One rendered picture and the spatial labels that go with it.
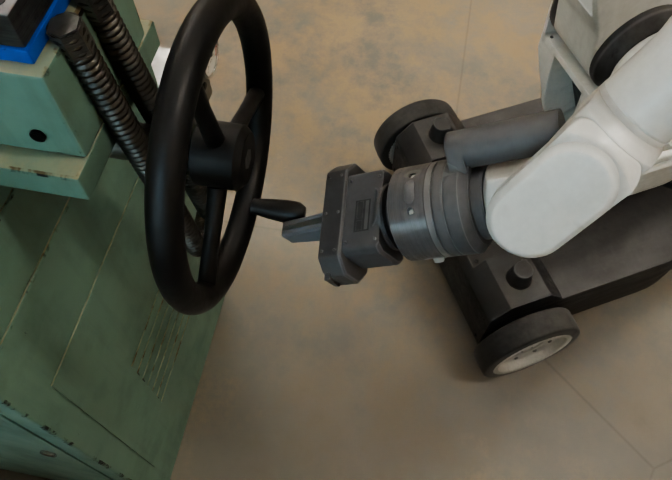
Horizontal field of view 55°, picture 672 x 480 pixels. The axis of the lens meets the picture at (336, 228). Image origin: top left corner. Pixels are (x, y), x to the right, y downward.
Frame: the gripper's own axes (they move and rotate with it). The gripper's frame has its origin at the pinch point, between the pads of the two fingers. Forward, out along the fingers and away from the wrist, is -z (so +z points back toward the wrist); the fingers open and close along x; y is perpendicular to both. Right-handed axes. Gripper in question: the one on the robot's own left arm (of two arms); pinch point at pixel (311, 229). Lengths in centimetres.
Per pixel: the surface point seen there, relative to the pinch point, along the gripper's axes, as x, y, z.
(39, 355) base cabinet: -14.5, 9.5, -25.5
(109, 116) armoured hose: 0.7, 23.2, -3.8
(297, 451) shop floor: -18, -57, -38
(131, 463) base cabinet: -23, -23, -45
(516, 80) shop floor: 81, -92, -6
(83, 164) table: -3.1, 23.1, -5.7
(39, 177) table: -4.4, 24.5, -8.6
